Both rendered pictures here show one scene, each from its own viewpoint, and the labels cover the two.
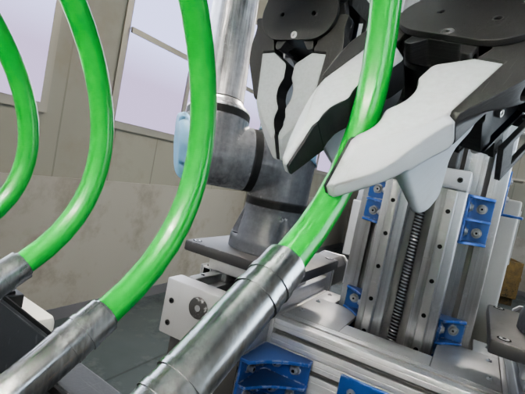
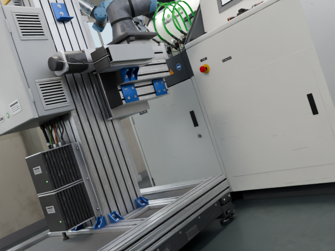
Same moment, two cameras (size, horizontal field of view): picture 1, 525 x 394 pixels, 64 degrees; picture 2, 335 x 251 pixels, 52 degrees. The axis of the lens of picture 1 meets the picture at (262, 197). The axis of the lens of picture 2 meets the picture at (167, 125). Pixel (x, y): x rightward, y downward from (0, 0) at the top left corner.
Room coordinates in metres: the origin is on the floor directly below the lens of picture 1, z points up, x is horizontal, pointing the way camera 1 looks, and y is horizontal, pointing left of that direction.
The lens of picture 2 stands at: (2.50, 0.39, 0.58)
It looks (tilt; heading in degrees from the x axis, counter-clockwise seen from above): 1 degrees down; 192
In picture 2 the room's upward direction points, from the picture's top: 18 degrees counter-clockwise
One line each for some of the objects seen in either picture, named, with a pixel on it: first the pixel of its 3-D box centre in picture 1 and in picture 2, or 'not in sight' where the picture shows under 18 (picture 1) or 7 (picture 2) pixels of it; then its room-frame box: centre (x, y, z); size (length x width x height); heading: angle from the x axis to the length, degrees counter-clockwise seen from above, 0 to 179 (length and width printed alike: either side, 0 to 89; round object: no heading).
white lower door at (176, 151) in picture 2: not in sight; (172, 142); (0.26, -0.09, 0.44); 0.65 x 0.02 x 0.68; 56
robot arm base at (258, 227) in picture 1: (272, 224); (124, 31); (0.79, -0.03, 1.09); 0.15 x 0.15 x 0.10
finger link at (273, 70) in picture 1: (285, 110); (140, 17); (0.39, 0.00, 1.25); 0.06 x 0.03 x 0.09; 146
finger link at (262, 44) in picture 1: (277, 53); not in sight; (0.38, 0.01, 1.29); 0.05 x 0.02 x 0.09; 56
